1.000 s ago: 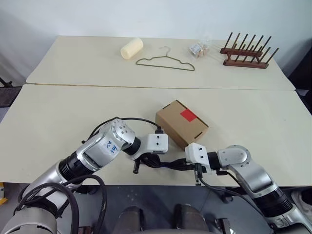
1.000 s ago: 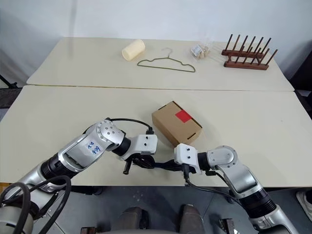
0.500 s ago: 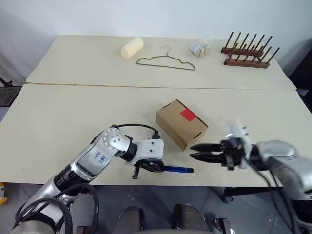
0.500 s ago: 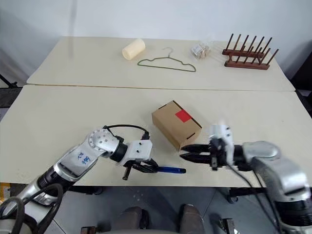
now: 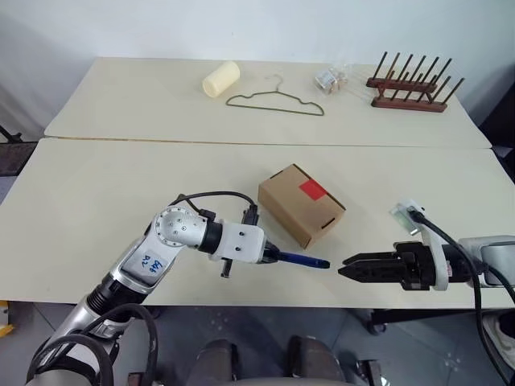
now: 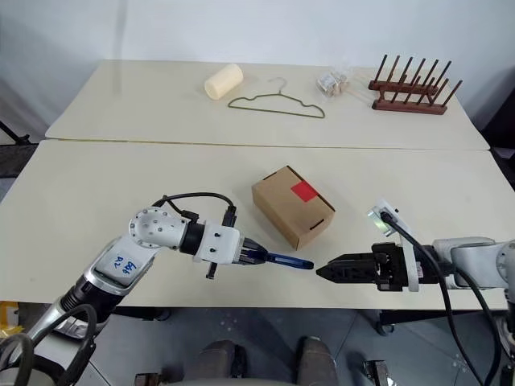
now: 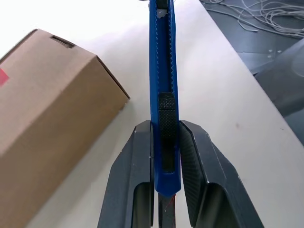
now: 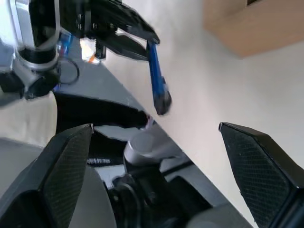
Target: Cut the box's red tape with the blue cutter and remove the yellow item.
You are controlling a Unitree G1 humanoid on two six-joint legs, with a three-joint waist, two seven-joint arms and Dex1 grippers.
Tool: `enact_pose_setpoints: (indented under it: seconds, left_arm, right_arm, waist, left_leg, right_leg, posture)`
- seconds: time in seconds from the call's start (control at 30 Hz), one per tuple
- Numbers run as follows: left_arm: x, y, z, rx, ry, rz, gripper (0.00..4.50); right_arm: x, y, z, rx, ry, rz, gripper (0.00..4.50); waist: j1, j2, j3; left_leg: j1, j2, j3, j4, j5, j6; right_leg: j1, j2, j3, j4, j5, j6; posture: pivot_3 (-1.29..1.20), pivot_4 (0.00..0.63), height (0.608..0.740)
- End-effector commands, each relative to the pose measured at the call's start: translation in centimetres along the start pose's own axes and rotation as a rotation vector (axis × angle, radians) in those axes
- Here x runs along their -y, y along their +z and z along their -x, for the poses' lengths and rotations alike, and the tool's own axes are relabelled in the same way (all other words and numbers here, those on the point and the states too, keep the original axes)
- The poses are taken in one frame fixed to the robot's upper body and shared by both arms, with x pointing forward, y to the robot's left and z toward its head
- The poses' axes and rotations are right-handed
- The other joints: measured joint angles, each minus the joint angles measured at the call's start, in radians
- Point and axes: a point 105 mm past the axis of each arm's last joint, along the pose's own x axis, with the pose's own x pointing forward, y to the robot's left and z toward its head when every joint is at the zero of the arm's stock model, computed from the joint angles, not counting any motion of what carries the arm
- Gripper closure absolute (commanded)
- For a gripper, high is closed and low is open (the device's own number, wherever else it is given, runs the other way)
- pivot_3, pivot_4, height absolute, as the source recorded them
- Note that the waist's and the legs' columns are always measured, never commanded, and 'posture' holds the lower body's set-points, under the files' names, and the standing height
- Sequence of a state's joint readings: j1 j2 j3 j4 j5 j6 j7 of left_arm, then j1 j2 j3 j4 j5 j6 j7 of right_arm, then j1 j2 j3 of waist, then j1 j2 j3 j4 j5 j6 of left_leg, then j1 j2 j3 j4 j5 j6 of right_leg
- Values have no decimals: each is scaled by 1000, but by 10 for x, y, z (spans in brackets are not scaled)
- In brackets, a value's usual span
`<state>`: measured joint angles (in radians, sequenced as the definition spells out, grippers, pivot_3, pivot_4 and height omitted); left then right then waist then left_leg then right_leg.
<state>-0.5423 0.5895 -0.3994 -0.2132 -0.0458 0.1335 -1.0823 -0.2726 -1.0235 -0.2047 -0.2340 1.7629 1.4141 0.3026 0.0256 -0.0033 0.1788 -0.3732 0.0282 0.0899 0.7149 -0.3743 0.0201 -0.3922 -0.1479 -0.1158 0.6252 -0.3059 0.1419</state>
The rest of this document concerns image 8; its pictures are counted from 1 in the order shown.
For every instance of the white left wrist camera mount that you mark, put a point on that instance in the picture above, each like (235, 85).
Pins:
(21, 23)

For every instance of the blue utility cutter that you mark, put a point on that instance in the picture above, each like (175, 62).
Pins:
(157, 78)

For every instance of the silver and black robot body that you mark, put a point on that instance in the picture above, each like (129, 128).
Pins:
(142, 147)

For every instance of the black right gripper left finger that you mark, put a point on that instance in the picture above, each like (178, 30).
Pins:
(59, 180)

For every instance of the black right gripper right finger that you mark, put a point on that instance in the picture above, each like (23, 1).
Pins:
(261, 175)

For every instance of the white and orange blurred object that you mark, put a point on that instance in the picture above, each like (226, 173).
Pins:
(89, 51)

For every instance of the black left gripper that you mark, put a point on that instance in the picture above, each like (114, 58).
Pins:
(90, 16)

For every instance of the blue blurred object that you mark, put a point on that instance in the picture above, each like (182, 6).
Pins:
(64, 44)

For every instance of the brown cardboard box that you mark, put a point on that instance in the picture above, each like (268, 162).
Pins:
(256, 28)

